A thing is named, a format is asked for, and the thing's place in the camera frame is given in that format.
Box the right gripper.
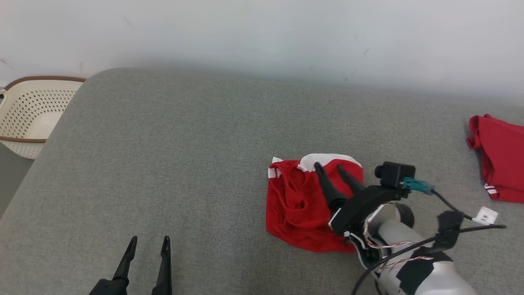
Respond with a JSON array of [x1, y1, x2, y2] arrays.
[[314, 162, 415, 269]]

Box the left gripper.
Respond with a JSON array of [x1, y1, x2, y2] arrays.
[[88, 236, 173, 295]]

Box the red shorts with white stripes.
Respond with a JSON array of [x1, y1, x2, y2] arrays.
[[265, 154, 365, 254]]

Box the red jersey with black lettering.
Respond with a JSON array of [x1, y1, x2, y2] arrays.
[[466, 114, 524, 204]]

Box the grey fabric sofa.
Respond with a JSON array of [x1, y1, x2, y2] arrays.
[[0, 68, 524, 295]]

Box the beige perforated laundry basket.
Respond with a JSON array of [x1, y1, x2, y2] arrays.
[[0, 76, 87, 160]]

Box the teal camera connector plug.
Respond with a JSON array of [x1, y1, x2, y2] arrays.
[[400, 177, 436, 196]]

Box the twisted red white wires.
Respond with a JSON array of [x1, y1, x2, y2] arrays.
[[364, 239, 435, 269]]

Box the black velcro cable strap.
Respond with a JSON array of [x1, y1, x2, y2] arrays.
[[436, 210, 465, 252]]

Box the white paper cable tag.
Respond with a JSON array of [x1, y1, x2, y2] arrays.
[[472, 206, 499, 225]]

